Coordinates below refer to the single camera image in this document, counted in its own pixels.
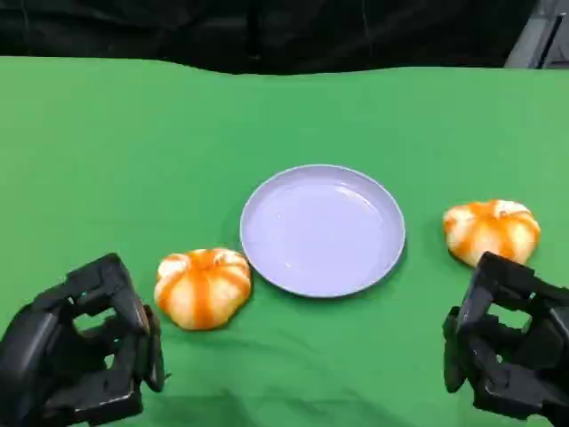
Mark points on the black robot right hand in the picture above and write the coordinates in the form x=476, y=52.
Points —
x=547, y=356

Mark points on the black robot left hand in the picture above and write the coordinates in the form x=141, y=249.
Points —
x=40, y=351

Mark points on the orange and white bread roll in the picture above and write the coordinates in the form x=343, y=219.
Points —
x=489, y=229
x=202, y=291

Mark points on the green cloth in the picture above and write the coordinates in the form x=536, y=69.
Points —
x=133, y=155

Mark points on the lilac plate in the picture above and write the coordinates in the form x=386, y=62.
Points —
x=322, y=231

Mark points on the black backdrop curtain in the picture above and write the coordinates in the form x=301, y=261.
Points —
x=222, y=31

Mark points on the grey metal frame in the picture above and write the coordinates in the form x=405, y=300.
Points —
x=533, y=44

